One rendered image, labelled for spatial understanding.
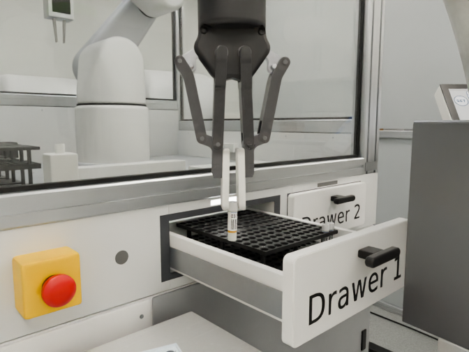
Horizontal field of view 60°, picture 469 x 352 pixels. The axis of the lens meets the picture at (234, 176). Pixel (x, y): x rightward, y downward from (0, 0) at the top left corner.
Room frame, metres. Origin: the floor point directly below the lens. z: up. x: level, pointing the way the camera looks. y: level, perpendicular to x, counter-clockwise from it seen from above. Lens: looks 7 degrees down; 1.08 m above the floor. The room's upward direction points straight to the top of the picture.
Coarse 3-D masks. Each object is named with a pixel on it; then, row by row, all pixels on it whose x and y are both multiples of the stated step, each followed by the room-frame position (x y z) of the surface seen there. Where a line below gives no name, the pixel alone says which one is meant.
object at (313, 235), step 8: (320, 232) 0.66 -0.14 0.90; (328, 232) 0.65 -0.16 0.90; (336, 232) 0.67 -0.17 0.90; (288, 240) 0.61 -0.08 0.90; (296, 240) 0.62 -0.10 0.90; (304, 240) 0.61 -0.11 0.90; (312, 240) 0.62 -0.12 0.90; (264, 248) 0.57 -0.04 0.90; (272, 248) 0.58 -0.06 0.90; (280, 248) 0.57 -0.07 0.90; (288, 248) 0.58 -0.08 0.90
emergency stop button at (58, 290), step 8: (48, 280) 0.47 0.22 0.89; (56, 280) 0.47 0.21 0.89; (64, 280) 0.47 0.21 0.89; (72, 280) 0.48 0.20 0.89; (48, 288) 0.46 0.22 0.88; (56, 288) 0.46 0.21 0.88; (64, 288) 0.47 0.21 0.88; (72, 288) 0.48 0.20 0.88; (48, 296) 0.46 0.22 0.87; (56, 296) 0.46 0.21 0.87; (64, 296) 0.47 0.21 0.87; (72, 296) 0.48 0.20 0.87; (48, 304) 0.46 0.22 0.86; (56, 304) 0.47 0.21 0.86; (64, 304) 0.47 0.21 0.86
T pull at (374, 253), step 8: (368, 248) 0.53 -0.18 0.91; (376, 248) 0.53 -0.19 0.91; (392, 248) 0.53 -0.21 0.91; (360, 256) 0.52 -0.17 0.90; (368, 256) 0.49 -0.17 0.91; (376, 256) 0.49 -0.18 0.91; (384, 256) 0.50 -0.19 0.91; (392, 256) 0.52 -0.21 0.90; (368, 264) 0.49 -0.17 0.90; (376, 264) 0.49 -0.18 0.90
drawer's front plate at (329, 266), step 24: (336, 240) 0.51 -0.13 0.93; (360, 240) 0.53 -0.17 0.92; (384, 240) 0.58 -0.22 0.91; (288, 264) 0.45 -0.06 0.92; (312, 264) 0.46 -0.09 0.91; (336, 264) 0.50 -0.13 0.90; (360, 264) 0.53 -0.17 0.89; (384, 264) 0.58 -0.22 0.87; (288, 288) 0.44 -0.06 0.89; (312, 288) 0.46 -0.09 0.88; (336, 288) 0.50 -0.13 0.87; (384, 288) 0.58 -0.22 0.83; (288, 312) 0.44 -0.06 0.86; (312, 312) 0.46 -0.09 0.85; (336, 312) 0.50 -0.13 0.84; (288, 336) 0.44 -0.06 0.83; (312, 336) 0.46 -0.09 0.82
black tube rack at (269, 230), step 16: (192, 224) 0.71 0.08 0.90; (208, 224) 0.71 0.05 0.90; (224, 224) 0.72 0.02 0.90; (240, 224) 0.71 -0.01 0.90; (256, 224) 0.71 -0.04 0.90; (272, 224) 0.71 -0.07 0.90; (288, 224) 0.71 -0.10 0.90; (304, 224) 0.72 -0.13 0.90; (208, 240) 0.71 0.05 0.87; (224, 240) 0.62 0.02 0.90; (240, 240) 0.61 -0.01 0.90; (256, 240) 0.61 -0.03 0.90; (272, 240) 0.61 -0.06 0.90; (256, 256) 0.62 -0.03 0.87; (272, 256) 0.62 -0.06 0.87
